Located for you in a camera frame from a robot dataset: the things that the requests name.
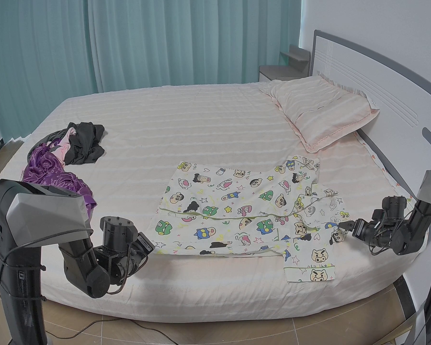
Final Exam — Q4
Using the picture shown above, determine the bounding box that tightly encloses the black garment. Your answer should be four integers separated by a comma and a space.
64, 121, 106, 166

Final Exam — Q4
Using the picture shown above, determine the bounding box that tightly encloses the pink garment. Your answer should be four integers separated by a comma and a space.
48, 128, 76, 164

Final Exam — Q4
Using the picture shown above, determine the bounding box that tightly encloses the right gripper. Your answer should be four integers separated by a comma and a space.
338, 219, 378, 245

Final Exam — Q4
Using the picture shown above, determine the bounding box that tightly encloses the bed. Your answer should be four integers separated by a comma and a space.
0, 29, 431, 324

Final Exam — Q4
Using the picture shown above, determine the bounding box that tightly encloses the purple garment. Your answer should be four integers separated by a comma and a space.
22, 144, 97, 216

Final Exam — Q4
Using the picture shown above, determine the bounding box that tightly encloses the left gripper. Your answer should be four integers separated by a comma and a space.
120, 231, 156, 276

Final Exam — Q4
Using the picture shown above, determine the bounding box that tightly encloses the grey bedside table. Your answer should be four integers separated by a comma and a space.
259, 44, 311, 82

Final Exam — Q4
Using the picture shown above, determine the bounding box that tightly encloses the grey garment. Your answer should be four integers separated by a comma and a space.
29, 130, 70, 154

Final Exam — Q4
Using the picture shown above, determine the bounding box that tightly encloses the blue-green curtain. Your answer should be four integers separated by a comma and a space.
0, 0, 101, 141
88, 0, 302, 94

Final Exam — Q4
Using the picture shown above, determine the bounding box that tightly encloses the pink striped pillow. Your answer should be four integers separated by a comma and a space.
259, 75, 380, 154

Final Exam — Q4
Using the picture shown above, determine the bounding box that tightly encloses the white printed pyjama top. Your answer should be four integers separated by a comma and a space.
149, 155, 350, 285

